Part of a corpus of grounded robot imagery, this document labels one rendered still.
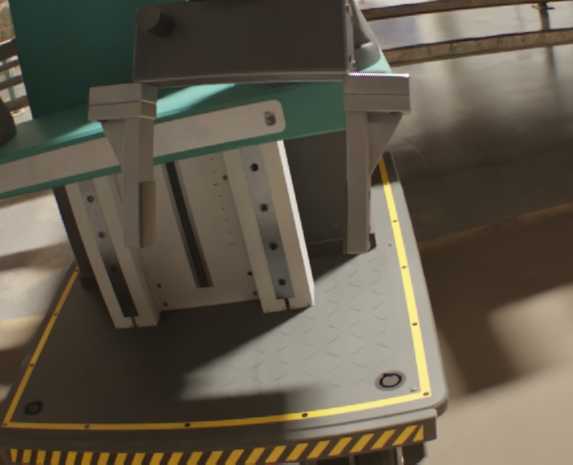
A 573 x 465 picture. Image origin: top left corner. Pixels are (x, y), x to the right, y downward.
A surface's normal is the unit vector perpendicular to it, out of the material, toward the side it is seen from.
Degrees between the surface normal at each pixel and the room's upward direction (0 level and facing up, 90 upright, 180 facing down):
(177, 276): 90
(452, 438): 0
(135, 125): 67
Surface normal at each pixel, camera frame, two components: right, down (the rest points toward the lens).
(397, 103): -0.18, 0.04
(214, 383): -0.20, -0.89
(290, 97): -0.04, 0.42
